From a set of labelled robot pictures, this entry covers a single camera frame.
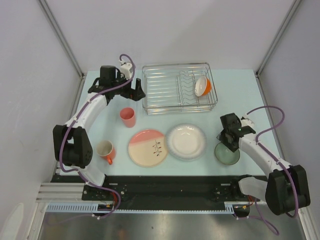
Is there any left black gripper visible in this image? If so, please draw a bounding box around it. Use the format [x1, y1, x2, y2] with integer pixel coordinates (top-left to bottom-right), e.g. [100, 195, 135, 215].
[111, 72, 145, 102]

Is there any green celadon bowl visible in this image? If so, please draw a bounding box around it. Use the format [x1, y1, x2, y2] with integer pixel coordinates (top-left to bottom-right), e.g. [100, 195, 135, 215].
[214, 142, 241, 166]

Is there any pink tumbler cup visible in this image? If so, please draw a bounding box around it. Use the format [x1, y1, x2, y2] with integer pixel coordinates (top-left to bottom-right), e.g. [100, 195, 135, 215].
[119, 107, 136, 128]

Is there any white deep plate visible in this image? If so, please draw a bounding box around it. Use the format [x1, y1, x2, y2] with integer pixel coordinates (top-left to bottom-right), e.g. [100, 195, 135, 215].
[165, 123, 208, 162]

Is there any orange white bowl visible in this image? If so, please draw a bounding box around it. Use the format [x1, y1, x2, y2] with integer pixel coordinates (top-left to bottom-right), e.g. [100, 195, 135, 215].
[194, 76, 212, 97]

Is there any pink cream leaf plate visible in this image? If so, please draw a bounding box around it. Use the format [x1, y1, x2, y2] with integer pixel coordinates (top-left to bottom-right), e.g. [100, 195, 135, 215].
[128, 129, 169, 168]

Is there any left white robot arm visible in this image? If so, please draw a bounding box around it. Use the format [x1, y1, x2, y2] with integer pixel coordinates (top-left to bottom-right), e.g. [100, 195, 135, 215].
[52, 62, 146, 200]

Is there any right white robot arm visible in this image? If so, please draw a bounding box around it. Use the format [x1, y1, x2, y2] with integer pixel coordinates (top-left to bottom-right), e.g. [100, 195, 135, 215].
[214, 113, 311, 216]

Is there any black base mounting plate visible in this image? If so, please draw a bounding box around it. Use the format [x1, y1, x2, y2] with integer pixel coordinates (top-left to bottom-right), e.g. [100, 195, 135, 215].
[50, 174, 262, 210]

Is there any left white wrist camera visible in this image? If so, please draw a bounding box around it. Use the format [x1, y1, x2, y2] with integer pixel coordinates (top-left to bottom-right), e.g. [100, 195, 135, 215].
[119, 61, 134, 80]

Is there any chrome wire dish rack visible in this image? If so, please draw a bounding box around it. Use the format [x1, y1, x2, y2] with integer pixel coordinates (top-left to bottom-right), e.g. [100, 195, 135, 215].
[141, 62, 218, 115]

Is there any orange mug with handle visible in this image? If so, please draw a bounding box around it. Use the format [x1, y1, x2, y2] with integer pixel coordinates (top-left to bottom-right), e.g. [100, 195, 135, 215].
[96, 140, 116, 165]

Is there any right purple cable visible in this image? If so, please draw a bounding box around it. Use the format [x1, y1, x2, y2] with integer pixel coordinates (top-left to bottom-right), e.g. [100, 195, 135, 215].
[234, 105, 300, 236]

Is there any purple cable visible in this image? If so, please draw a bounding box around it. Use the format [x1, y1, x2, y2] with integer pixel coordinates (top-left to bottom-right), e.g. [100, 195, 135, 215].
[51, 53, 136, 223]
[234, 105, 300, 236]

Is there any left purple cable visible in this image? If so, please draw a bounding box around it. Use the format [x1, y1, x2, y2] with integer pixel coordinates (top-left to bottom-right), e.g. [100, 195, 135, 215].
[51, 53, 136, 223]

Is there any aluminium frame rail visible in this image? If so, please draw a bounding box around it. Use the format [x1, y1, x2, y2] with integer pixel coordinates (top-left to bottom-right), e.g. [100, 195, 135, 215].
[36, 182, 87, 203]

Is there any white slotted cable duct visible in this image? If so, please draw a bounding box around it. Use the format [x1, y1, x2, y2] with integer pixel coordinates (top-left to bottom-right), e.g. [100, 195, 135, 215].
[46, 202, 235, 215]

